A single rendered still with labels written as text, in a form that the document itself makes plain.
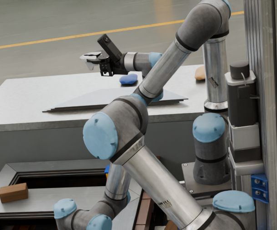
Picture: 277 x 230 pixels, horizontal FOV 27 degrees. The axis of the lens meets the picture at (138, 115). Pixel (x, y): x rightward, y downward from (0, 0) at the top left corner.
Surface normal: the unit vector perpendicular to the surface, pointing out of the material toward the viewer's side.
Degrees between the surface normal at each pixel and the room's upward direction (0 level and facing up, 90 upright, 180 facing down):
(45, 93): 0
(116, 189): 98
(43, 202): 0
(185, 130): 90
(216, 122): 7
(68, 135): 90
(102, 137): 84
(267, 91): 90
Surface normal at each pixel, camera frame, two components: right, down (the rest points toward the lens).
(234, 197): -0.07, -0.94
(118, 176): -0.19, 0.56
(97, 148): -0.60, 0.33
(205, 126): -0.18, -0.83
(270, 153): 0.04, 0.43
